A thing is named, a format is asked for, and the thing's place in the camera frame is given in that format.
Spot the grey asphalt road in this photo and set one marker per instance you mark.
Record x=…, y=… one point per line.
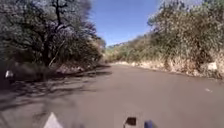
x=140, y=96

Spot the row of trees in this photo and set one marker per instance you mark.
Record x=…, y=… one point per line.
x=43, y=36

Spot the robot's own part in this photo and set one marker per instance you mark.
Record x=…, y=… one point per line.
x=52, y=122
x=130, y=121
x=148, y=124

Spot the bushes on dry slope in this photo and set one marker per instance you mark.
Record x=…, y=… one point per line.
x=186, y=36

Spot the pale stone verge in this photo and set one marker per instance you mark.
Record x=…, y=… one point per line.
x=173, y=68

